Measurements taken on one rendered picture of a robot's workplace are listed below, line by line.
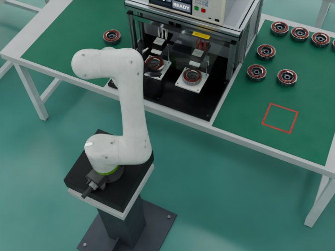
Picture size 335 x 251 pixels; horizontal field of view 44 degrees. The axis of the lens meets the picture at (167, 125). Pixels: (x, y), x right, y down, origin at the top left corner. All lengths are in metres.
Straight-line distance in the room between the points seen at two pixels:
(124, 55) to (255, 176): 1.64
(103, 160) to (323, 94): 1.32
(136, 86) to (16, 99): 2.05
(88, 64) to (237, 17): 0.96
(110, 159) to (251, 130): 0.82
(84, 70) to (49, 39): 1.21
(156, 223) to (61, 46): 1.30
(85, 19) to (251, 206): 1.68
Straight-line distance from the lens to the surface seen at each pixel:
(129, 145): 1.77
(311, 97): 2.45
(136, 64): 1.61
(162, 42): 2.41
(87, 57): 1.64
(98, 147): 1.81
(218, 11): 2.18
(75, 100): 3.41
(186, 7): 2.24
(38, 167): 3.14
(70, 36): 2.81
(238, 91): 2.40
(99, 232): 2.79
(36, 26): 2.95
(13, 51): 2.83
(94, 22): 2.87
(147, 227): 2.76
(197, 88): 2.35
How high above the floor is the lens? 2.58
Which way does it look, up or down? 55 degrees down
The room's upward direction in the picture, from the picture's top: 3 degrees counter-clockwise
